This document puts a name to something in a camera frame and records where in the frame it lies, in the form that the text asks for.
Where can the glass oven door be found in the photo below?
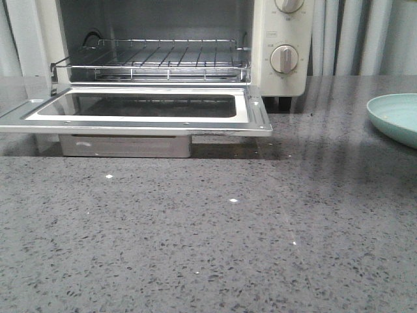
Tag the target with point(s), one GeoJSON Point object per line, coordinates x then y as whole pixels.
{"type": "Point", "coordinates": [153, 110]}

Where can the right black oven foot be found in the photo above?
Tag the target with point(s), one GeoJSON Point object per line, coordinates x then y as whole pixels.
{"type": "Point", "coordinates": [284, 104]}

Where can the lower cream oven knob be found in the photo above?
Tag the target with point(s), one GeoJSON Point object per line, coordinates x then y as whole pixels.
{"type": "Point", "coordinates": [284, 59]}

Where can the cream oven knob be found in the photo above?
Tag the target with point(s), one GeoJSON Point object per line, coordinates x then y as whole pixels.
{"type": "Point", "coordinates": [288, 6]}
{"type": "Point", "coordinates": [284, 59]}

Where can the cream Toshiba toaster oven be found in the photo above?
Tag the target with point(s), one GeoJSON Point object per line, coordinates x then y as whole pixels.
{"type": "Point", "coordinates": [69, 25]}

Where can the upper cream oven knob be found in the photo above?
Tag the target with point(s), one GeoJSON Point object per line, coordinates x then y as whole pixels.
{"type": "Point", "coordinates": [288, 6]}

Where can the light green plate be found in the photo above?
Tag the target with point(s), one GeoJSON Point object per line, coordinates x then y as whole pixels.
{"type": "Point", "coordinates": [395, 116]}

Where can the metal wire oven rack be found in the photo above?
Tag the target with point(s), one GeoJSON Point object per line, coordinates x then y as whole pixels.
{"type": "Point", "coordinates": [146, 60]}

